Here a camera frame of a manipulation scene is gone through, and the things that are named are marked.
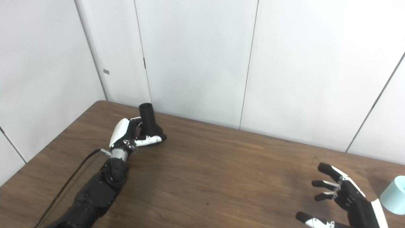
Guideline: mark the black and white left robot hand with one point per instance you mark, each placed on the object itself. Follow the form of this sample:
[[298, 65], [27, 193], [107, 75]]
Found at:
[[119, 133]]

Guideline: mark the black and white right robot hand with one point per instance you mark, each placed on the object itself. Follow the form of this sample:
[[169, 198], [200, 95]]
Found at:
[[360, 209]]

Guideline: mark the black flared nozzle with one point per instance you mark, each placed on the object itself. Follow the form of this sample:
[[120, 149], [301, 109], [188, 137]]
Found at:
[[150, 125]]

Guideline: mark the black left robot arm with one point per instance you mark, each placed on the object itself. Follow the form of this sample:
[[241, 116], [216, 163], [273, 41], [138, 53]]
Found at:
[[95, 193]]

